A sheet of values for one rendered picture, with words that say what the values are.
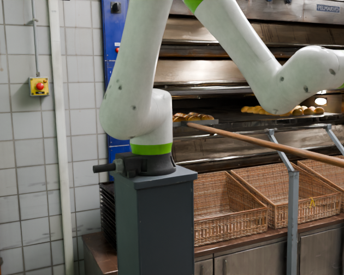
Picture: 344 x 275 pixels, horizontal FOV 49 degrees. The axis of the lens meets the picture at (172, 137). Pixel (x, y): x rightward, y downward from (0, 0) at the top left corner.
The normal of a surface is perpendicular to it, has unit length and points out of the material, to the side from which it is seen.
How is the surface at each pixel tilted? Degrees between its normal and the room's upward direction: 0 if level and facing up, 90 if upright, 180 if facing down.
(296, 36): 69
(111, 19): 90
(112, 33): 90
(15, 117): 90
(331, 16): 90
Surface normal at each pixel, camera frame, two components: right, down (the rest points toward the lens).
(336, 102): -0.91, 0.07
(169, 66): 0.39, -0.22
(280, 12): 0.42, 0.12
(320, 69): -0.04, 0.13
